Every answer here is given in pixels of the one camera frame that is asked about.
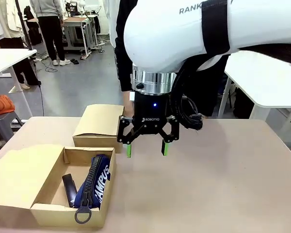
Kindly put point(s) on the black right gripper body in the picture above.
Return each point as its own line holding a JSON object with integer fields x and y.
{"x": 151, "y": 111}

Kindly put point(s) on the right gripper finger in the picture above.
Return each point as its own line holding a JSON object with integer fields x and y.
{"x": 171, "y": 136}
{"x": 126, "y": 136}

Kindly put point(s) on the small cardboard box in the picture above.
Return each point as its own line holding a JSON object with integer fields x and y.
{"x": 99, "y": 123}

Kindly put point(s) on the navy zipper pencil case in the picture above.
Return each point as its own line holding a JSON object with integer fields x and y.
{"x": 97, "y": 182}

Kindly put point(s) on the long black stapler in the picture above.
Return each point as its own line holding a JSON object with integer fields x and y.
{"x": 69, "y": 189}

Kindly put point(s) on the person's right forearm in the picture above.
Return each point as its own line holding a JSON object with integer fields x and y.
{"x": 123, "y": 70}

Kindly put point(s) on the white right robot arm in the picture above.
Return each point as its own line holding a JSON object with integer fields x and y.
{"x": 165, "y": 36}

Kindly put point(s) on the large cardboard box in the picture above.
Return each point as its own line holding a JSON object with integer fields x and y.
{"x": 21, "y": 174}

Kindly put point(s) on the person's right hand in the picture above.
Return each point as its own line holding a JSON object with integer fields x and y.
{"x": 128, "y": 104}

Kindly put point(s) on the person in black coat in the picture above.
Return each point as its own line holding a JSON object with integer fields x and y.
{"x": 121, "y": 48}

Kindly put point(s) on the white table with black pole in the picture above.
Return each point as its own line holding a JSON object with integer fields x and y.
{"x": 262, "y": 80}

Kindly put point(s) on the grey metal workbench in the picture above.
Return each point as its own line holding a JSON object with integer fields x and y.
{"x": 77, "y": 29}

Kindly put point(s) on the grey stool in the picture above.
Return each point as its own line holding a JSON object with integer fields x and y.
{"x": 2, "y": 123}

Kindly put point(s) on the orange cloth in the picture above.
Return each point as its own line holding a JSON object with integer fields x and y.
{"x": 2, "y": 104}

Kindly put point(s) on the person in grey hoodie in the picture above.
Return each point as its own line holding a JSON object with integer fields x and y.
{"x": 51, "y": 26}

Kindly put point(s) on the white table with round corner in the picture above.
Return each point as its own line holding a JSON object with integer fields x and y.
{"x": 4, "y": 60}

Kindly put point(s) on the black tripod pole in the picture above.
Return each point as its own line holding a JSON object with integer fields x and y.
{"x": 23, "y": 21}

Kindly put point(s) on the person in white coat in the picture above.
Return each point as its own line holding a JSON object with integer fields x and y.
{"x": 9, "y": 21}

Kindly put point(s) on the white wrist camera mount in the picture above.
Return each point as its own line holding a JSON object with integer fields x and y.
{"x": 132, "y": 95}

